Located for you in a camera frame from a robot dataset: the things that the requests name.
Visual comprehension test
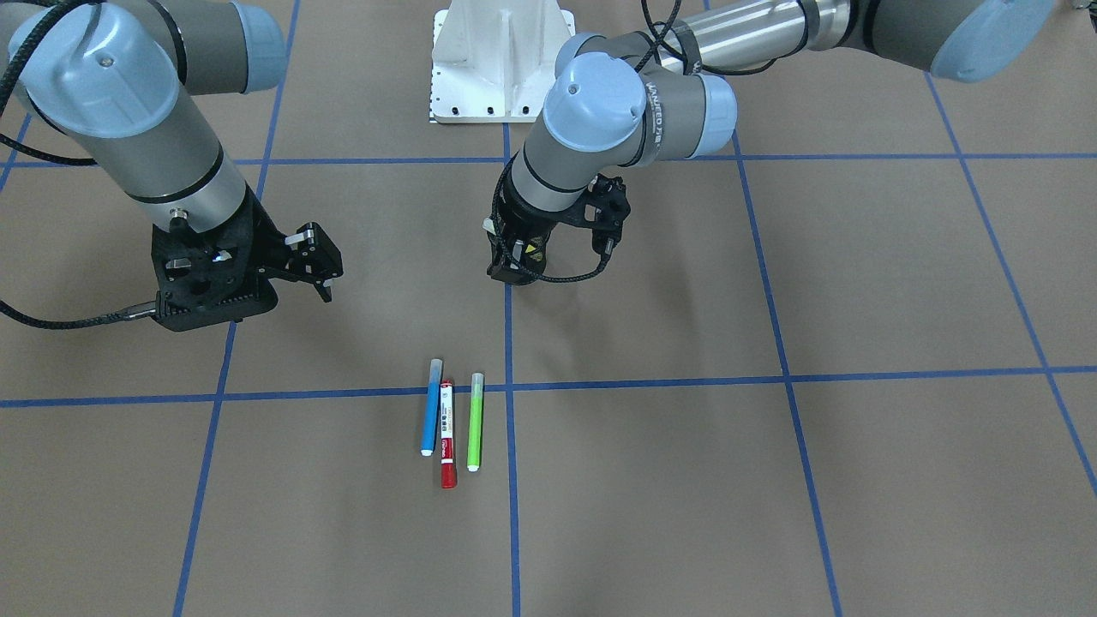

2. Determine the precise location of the green highlighter pen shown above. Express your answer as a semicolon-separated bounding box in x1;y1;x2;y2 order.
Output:
466;372;485;473

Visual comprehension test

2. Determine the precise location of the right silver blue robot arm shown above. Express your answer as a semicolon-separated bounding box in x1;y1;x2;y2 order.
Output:
3;1;344;314

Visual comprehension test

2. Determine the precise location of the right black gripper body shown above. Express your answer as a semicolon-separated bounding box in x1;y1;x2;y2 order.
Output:
205;187;289;298

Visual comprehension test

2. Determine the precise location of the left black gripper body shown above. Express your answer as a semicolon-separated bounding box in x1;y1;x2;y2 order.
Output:
486;167;555;285

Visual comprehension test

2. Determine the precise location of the blue highlighter pen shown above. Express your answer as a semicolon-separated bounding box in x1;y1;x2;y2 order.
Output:
420;358;444;458

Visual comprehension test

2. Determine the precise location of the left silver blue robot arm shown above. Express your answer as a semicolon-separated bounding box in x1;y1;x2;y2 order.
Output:
483;1;1053;285

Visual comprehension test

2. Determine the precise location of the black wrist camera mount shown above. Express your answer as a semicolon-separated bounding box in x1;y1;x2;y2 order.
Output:
564;173;631;261

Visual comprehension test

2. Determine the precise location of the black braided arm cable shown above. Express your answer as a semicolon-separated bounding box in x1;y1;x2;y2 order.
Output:
491;0;708;285

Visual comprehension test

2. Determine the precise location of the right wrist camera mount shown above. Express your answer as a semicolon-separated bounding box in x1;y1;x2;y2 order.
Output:
150;218;279;332

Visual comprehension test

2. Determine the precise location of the red capped marker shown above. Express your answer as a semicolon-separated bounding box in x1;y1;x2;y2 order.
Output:
440;379;459;489

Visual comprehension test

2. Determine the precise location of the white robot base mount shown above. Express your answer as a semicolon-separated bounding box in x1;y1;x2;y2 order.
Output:
429;1;576;124

